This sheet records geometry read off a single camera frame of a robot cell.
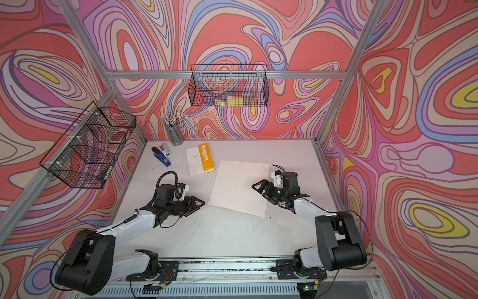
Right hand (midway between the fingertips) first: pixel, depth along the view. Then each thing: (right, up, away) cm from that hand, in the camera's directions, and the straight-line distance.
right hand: (258, 194), depth 88 cm
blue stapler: (-57, +19, +22) cm, 64 cm away
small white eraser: (-55, +23, +24) cm, 64 cm away
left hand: (-25, -5, -3) cm, 26 cm away
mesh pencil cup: (-49, +37, +18) cm, 64 cm away
